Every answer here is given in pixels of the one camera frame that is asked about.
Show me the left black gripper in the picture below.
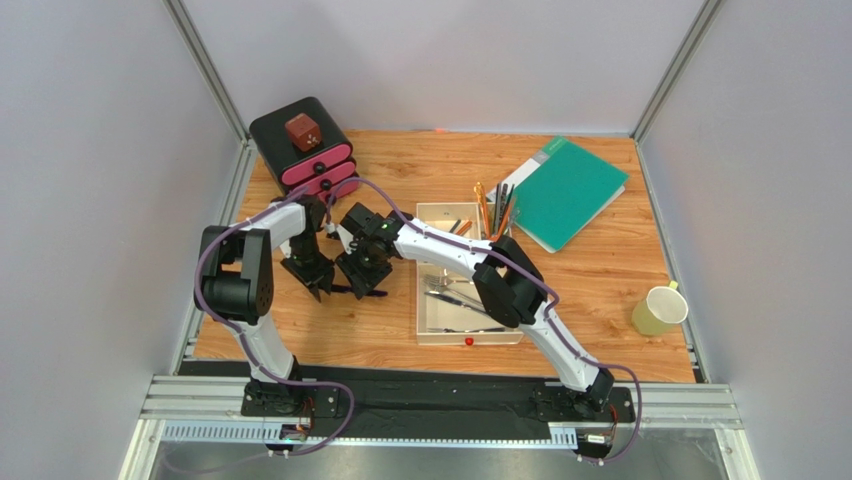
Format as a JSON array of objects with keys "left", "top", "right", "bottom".
[{"left": 280, "top": 233, "right": 335, "bottom": 302}]

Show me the silver table knife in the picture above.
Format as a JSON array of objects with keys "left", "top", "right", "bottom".
[{"left": 426, "top": 291, "right": 487, "bottom": 315}]

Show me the orange chopstick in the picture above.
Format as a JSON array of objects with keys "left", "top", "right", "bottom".
[{"left": 455, "top": 220, "right": 472, "bottom": 236}]

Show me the gold ornate spoon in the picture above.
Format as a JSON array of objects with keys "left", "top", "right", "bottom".
[{"left": 474, "top": 182, "right": 491, "bottom": 238}]

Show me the black spoon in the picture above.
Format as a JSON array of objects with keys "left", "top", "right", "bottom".
[{"left": 492, "top": 182, "right": 507, "bottom": 235}]

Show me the blue serrated knife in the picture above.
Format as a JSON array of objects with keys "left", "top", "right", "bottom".
[{"left": 331, "top": 284, "right": 388, "bottom": 298}]

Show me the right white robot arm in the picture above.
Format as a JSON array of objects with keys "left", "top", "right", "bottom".
[{"left": 325, "top": 203, "right": 614, "bottom": 412}]

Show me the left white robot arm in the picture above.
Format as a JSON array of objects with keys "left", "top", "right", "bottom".
[{"left": 193, "top": 195, "right": 335, "bottom": 410}]

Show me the silver fork diagonal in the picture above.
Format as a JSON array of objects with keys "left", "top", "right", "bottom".
[{"left": 421, "top": 274, "right": 481, "bottom": 304}]

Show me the white divided utensil tray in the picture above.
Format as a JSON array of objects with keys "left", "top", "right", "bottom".
[{"left": 416, "top": 202, "right": 523, "bottom": 347}]

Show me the silver fork front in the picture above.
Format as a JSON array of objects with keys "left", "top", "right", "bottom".
[{"left": 422, "top": 327, "right": 509, "bottom": 334}]

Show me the black pink drawer box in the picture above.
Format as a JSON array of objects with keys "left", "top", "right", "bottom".
[{"left": 249, "top": 96, "right": 358, "bottom": 200}]

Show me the brown cube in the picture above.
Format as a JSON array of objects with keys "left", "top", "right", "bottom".
[{"left": 285, "top": 113, "right": 323, "bottom": 153}]

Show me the green notebook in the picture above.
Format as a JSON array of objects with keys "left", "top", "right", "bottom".
[{"left": 501, "top": 136, "right": 629, "bottom": 253}]

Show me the yellow-green mug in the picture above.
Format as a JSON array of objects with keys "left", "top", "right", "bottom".
[{"left": 631, "top": 280, "right": 689, "bottom": 336}]

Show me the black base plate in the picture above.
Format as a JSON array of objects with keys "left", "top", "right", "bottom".
[{"left": 180, "top": 361, "right": 636, "bottom": 440}]

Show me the aluminium frame rail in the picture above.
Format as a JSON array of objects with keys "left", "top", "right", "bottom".
[{"left": 120, "top": 362, "right": 759, "bottom": 479}]

